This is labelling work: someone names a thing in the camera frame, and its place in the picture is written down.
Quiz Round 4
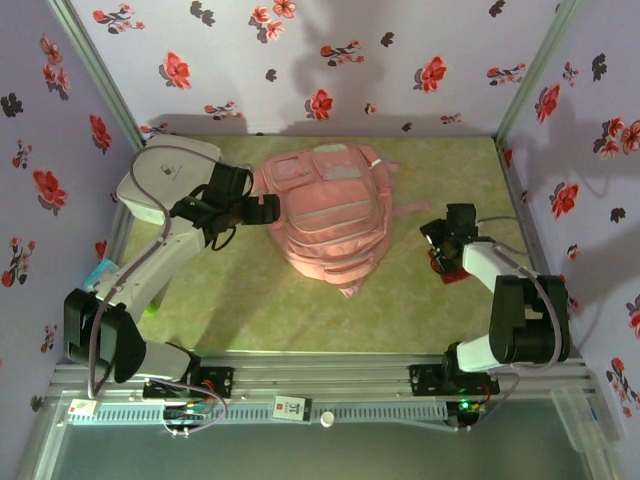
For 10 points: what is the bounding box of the pink school backpack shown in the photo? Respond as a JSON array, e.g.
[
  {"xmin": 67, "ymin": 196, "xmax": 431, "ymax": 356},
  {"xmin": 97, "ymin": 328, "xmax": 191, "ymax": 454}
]
[{"xmin": 252, "ymin": 142, "xmax": 431, "ymax": 300}]

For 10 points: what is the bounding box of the light blue tissue pack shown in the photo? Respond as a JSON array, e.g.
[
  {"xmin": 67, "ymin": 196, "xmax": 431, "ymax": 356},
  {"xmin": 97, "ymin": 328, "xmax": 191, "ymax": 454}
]
[{"xmin": 82, "ymin": 258, "xmax": 121, "ymax": 294}]

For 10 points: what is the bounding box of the white storage box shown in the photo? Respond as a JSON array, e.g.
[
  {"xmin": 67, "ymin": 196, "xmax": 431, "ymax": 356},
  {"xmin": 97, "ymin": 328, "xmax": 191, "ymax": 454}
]
[{"xmin": 115, "ymin": 134, "xmax": 224, "ymax": 226}]

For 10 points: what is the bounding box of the small electronics board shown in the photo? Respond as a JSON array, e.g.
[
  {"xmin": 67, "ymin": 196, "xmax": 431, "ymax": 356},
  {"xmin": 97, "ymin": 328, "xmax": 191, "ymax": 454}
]
[
  {"xmin": 164, "ymin": 402, "xmax": 209, "ymax": 421},
  {"xmin": 447, "ymin": 397, "xmax": 487, "ymax": 431}
]

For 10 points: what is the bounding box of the white printed label card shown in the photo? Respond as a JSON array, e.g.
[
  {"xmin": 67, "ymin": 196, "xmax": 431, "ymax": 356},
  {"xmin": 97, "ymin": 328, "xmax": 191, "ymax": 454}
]
[{"xmin": 273, "ymin": 394, "xmax": 314, "ymax": 421}]

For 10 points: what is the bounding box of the white tag with red mark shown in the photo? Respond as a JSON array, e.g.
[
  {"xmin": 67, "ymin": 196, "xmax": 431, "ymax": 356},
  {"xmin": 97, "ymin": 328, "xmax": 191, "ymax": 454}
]
[{"xmin": 68, "ymin": 399, "xmax": 99, "ymax": 419}]

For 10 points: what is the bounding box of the black wire loop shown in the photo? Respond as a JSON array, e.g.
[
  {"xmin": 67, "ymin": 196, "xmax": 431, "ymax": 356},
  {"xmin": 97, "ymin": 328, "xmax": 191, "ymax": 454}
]
[{"xmin": 209, "ymin": 224, "xmax": 238, "ymax": 252}]

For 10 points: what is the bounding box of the grey right arm cable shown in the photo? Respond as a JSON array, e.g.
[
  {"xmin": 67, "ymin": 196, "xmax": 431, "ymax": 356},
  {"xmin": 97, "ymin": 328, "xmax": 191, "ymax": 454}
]
[{"xmin": 474, "ymin": 215, "xmax": 574, "ymax": 374}]

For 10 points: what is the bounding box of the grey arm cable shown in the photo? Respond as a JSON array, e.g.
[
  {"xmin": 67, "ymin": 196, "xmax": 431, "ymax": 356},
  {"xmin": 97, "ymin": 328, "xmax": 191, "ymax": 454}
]
[
  {"xmin": 474, "ymin": 215, "xmax": 574, "ymax": 374},
  {"xmin": 87, "ymin": 148, "xmax": 221, "ymax": 399}
]

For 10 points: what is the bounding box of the grey left arm cable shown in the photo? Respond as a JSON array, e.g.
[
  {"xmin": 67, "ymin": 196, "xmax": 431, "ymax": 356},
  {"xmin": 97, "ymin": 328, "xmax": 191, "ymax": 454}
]
[{"xmin": 87, "ymin": 148, "xmax": 221, "ymax": 399}]

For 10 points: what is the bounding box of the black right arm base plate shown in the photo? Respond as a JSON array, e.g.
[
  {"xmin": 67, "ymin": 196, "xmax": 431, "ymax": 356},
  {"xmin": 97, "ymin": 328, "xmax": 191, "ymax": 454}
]
[{"xmin": 408, "ymin": 363, "xmax": 501, "ymax": 396}]

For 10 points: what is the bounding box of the grey base cable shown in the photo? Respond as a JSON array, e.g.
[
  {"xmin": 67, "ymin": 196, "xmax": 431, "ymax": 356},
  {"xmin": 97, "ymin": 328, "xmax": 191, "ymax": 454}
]
[
  {"xmin": 162, "ymin": 372, "xmax": 229, "ymax": 439},
  {"xmin": 454, "ymin": 369, "xmax": 520, "ymax": 434}
]

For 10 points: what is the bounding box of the aluminium frame rail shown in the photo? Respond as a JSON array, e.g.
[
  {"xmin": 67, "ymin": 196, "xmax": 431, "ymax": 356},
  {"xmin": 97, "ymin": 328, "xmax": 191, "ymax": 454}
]
[{"xmin": 49, "ymin": 352, "xmax": 599, "ymax": 401}]

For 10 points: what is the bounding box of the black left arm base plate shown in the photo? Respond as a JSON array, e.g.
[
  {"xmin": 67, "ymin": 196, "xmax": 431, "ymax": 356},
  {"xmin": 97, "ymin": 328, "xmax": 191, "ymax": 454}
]
[{"xmin": 143, "ymin": 367, "xmax": 235, "ymax": 400}]

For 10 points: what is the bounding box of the aluminium corner post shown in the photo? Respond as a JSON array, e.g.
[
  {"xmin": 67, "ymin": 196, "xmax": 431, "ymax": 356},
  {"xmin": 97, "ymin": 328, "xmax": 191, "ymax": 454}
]
[
  {"xmin": 494, "ymin": 0, "xmax": 586, "ymax": 146},
  {"xmin": 47, "ymin": 0, "xmax": 146, "ymax": 151}
]

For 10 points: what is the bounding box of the grey slotted cable duct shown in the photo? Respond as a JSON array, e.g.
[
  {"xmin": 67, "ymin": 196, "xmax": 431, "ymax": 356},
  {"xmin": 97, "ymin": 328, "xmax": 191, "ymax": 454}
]
[{"xmin": 67, "ymin": 402, "xmax": 449, "ymax": 426}]

